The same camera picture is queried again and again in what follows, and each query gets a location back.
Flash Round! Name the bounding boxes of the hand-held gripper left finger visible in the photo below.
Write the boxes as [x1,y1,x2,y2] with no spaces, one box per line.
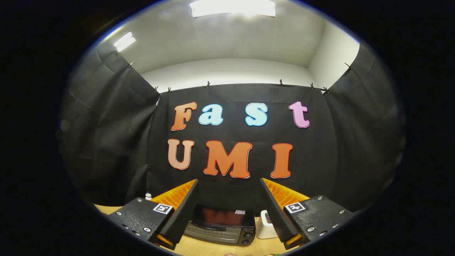
[107,179,199,250]

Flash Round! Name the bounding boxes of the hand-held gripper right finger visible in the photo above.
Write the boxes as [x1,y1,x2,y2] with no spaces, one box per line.
[259,178,356,250]

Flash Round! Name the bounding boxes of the black toaster oven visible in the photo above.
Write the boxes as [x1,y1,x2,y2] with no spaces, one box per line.
[184,204,256,247]

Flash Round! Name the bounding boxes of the white boxy appliance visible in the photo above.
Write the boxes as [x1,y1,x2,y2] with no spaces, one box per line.
[257,210,279,239]

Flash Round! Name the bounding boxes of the row of small black clips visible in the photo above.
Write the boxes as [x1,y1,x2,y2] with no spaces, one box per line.
[128,60,354,96]

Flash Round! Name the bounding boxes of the rectangular ceiling light panel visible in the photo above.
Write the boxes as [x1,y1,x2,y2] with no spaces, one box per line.
[114,31,136,52]
[189,0,276,18]

